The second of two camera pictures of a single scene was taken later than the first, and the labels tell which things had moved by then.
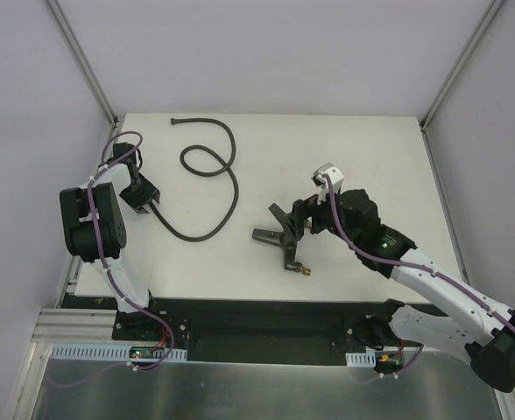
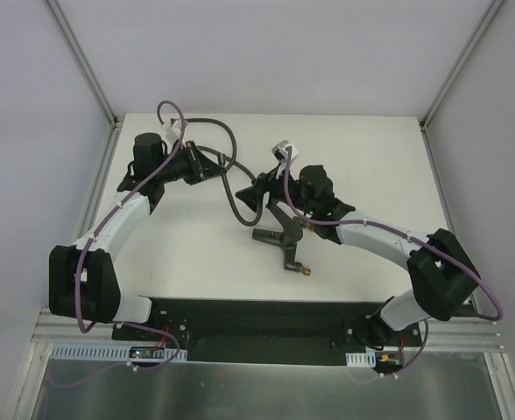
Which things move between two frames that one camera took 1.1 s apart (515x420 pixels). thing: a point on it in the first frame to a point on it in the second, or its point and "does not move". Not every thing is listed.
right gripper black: [297, 218] to [263, 189]
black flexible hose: [175, 121] to [232, 161]
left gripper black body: [144, 199] to [196, 163]
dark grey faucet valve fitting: [289, 248] does not move
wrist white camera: [321, 181] to [279, 151]
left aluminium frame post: [82, 62] does not move
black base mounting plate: [310, 332] does not move
